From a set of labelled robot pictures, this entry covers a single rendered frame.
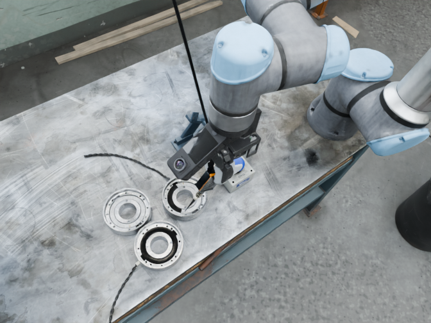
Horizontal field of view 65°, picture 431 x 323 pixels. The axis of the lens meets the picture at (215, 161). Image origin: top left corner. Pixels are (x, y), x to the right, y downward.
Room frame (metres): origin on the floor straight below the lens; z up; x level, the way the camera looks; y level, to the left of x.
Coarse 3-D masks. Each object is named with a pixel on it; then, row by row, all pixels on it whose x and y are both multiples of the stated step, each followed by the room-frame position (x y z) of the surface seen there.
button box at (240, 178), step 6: (246, 162) 0.42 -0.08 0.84; (246, 168) 0.40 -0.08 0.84; (252, 168) 0.41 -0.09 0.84; (234, 174) 0.38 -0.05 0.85; (240, 174) 0.38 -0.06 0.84; (246, 174) 0.39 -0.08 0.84; (252, 174) 0.39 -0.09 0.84; (228, 180) 0.36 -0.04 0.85; (234, 180) 0.37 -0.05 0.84; (240, 180) 0.37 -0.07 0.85; (246, 180) 0.38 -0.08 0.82; (228, 186) 0.36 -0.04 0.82; (234, 186) 0.36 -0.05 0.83; (240, 186) 0.37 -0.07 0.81
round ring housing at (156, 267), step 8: (152, 224) 0.23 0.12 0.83; (160, 224) 0.24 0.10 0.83; (168, 224) 0.24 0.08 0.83; (144, 232) 0.22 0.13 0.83; (160, 232) 0.22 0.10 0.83; (176, 232) 0.23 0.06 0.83; (136, 240) 0.19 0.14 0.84; (152, 240) 0.20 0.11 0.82; (168, 240) 0.20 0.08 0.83; (136, 248) 0.18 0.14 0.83; (168, 248) 0.19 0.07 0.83; (152, 256) 0.17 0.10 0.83; (160, 256) 0.17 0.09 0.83; (176, 256) 0.17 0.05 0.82; (144, 264) 0.15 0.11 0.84; (152, 264) 0.15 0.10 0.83; (160, 264) 0.15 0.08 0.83; (168, 264) 0.15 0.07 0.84
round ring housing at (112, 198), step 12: (120, 192) 0.30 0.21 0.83; (132, 192) 0.30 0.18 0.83; (108, 204) 0.27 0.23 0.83; (120, 204) 0.27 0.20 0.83; (132, 204) 0.28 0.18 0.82; (144, 204) 0.28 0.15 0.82; (108, 216) 0.24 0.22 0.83; (120, 216) 0.25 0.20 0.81; (144, 216) 0.25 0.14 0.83; (120, 228) 0.22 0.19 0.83; (132, 228) 0.22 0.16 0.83
